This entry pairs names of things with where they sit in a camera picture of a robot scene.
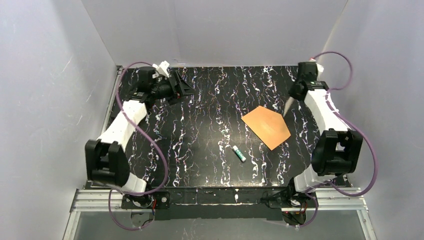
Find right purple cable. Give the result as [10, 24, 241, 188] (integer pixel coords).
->
[298, 50, 379, 229]

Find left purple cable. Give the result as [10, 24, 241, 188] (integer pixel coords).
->
[107, 61, 169, 231]

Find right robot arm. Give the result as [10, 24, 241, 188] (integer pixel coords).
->
[283, 60, 363, 205]

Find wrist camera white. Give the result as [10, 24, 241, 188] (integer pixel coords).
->
[152, 60, 170, 78]
[308, 58, 324, 77]

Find orange brown envelope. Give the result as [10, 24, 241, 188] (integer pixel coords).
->
[241, 106, 291, 151]

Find green white glue stick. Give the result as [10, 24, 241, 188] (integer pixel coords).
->
[232, 145, 247, 163]

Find aluminium rail frame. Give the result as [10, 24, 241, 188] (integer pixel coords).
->
[64, 187, 376, 240]

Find purple cable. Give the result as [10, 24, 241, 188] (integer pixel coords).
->
[107, 61, 169, 231]
[298, 50, 379, 229]

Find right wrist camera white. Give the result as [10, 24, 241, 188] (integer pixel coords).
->
[308, 58, 324, 77]

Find beige letter paper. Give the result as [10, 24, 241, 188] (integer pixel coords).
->
[283, 96, 295, 117]

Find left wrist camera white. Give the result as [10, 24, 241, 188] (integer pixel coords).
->
[152, 60, 170, 78]

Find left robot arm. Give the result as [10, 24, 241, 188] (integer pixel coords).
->
[84, 61, 195, 197]

